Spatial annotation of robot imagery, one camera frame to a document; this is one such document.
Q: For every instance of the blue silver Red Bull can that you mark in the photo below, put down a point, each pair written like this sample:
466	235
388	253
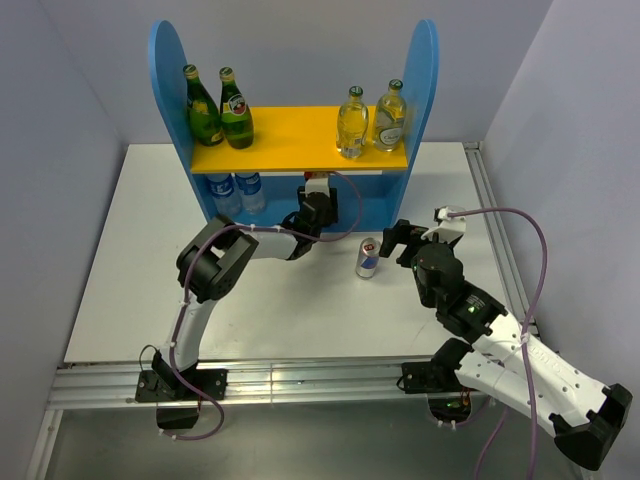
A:
368	258

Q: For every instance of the tall green glass bottle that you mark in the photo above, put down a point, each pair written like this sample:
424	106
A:
203	113

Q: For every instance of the left blue-label water bottle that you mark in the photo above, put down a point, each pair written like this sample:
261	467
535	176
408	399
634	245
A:
224	193

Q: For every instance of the right blue-label water bottle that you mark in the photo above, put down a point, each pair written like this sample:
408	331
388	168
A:
251	192

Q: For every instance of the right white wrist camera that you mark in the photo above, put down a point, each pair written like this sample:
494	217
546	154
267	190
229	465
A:
450	226

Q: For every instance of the green Perrier glass bottle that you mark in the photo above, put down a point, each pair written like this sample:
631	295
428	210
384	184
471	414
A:
236	117

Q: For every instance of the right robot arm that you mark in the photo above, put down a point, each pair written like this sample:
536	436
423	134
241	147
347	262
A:
488	351

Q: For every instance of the aluminium side rail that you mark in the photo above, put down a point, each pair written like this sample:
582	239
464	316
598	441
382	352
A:
516	298

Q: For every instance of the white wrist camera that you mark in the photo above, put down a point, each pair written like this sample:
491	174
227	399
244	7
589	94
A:
317	182
450	226

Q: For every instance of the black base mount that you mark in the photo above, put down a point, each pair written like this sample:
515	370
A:
179	409
448	401

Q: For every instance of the aluminium front rail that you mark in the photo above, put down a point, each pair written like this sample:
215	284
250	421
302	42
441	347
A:
248	382

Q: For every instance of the blue-label water bottle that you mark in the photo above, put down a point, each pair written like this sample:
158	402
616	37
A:
251	192
224	193

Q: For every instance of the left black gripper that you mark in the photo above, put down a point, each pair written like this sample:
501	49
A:
332	213

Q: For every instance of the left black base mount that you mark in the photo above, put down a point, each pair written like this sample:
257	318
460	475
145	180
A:
179	409

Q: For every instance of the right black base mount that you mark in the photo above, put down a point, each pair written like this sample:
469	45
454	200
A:
448	401

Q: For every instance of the blue and yellow shelf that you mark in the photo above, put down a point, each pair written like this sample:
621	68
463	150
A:
291	141

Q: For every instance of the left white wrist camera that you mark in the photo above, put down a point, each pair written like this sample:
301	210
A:
317	182

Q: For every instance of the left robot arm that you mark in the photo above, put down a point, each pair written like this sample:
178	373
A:
209	267

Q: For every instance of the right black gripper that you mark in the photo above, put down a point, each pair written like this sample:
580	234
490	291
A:
402	232

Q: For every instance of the clear bottle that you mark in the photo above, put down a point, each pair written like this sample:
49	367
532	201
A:
389	118
352	124

